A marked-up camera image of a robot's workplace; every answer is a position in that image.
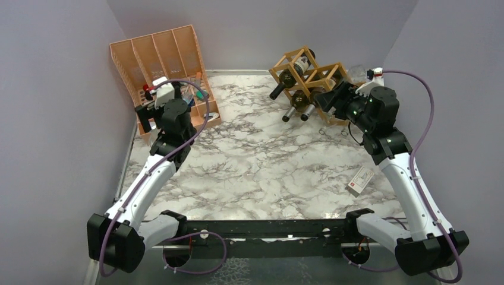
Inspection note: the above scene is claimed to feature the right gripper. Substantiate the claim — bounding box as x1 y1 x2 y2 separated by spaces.
316 80 375 133

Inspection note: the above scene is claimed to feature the green wine bottle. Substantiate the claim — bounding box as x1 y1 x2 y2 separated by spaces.
269 48 317 100
300 72 343 122
282 90 310 122

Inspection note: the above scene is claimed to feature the clear glass bottle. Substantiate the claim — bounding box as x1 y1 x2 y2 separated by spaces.
346 65 368 86

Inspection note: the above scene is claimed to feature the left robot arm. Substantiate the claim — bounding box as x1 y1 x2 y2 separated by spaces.
87 99 198 277

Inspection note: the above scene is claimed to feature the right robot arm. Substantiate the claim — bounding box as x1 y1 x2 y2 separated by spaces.
313 81 469 276

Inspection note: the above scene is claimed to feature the wooden wine rack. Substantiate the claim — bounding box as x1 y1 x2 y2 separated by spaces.
269 46 349 125

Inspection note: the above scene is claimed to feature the green small box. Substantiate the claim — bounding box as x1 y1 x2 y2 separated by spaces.
196 90 209 102

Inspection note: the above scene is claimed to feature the orange plastic file organizer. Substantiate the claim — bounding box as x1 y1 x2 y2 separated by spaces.
109 25 222 128

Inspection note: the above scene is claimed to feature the small white cardboard box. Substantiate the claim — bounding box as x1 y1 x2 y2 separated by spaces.
345 166 375 197

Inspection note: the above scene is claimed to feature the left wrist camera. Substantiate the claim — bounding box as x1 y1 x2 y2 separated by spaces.
144 76 175 109

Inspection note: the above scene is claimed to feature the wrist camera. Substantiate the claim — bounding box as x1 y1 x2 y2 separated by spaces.
356 67 385 97
144 76 175 109

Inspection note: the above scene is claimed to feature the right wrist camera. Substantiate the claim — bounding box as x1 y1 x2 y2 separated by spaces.
356 67 385 97

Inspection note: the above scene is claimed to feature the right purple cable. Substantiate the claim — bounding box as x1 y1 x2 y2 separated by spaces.
382 69 464 284

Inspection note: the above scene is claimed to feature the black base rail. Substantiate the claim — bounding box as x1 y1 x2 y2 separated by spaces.
153 218 395 261

